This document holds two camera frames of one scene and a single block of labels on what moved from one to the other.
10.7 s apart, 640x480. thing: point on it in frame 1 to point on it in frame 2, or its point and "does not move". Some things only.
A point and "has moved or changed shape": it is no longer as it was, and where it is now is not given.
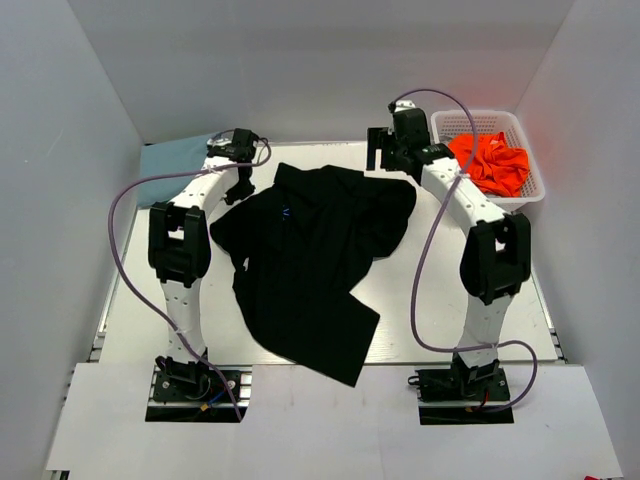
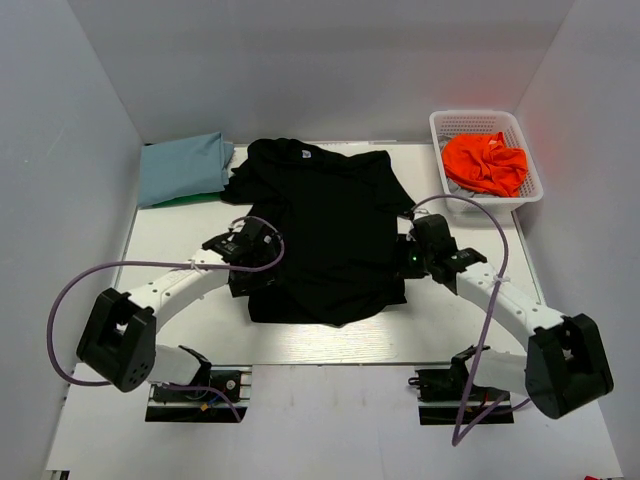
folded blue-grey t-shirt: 177,156 does not move
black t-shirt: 297,241 has moved or changed shape
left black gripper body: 245,182 to 254,280
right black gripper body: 392,134 to 412,261
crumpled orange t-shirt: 495,167 does not move
